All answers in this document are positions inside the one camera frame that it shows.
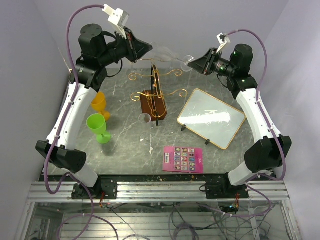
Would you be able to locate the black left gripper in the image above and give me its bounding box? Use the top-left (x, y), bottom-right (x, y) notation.
top-left (99, 27), bottom-right (155, 67)

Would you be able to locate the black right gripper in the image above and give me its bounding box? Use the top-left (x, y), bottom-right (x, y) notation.
top-left (188, 48), bottom-right (236, 78)

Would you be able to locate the clear wine glass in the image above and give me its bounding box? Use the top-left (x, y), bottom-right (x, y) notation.
top-left (128, 63), bottom-right (137, 76)
top-left (169, 62), bottom-right (174, 73)
top-left (151, 42), bottom-right (195, 73)

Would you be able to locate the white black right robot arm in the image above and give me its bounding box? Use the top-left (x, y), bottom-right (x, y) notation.
top-left (187, 44), bottom-right (292, 198)

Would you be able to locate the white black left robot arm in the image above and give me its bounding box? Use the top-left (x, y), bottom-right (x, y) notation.
top-left (35, 23), bottom-right (153, 199)

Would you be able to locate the gold framed mirror tray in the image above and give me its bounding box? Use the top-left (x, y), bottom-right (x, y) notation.
top-left (177, 88), bottom-right (246, 150)

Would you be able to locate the orange plastic goblet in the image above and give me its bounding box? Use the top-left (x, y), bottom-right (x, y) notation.
top-left (90, 91), bottom-right (111, 121)

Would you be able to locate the clear tall champagne flute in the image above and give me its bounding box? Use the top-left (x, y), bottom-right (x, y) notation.
top-left (138, 113), bottom-right (152, 146)

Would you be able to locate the green plastic goblet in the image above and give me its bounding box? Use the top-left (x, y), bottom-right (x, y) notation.
top-left (86, 113), bottom-right (111, 144)

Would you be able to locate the pink sticker card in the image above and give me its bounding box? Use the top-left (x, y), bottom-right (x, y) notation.
top-left (162, 146), bottom-right (204, 174)

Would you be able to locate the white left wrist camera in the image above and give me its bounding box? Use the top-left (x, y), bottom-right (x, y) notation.
top-left (102, 4), bottom-right (130, 36)

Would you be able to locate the gold wire wine glass rack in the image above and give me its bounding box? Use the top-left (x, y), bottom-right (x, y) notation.
top-left (127, 58), bottom-right (183, 126)

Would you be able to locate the aluminium rail base frame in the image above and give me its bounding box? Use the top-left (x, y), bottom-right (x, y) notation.
top-left (15, 177), bottom-right (302, 240)

